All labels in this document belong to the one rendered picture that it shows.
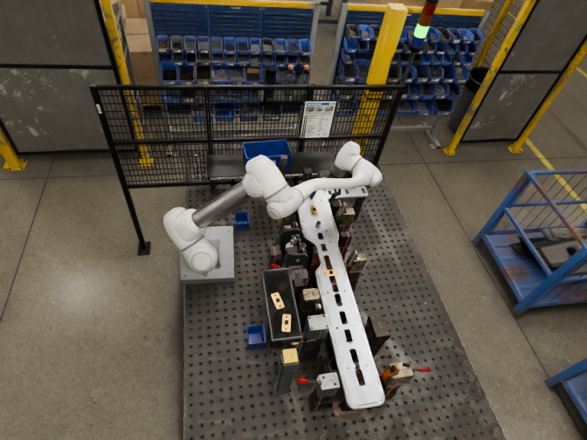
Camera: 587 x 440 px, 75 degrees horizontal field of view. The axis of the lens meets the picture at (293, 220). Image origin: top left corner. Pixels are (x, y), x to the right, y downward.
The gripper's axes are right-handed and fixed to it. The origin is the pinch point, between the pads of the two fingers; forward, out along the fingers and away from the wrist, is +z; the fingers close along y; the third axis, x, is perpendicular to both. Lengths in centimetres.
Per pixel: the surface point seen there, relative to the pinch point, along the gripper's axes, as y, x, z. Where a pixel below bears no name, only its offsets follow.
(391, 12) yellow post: 7, 46, -103
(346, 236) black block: 16.0, -21.1, 8.4
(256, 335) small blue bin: -30, -60, 61
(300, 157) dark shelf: -0.9, 47.8, 2.0
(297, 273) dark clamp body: -22, -49, 16
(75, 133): -155, 180, 112
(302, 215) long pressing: -7.1, -2.4, 13.5
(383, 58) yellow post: 18, 48, -78
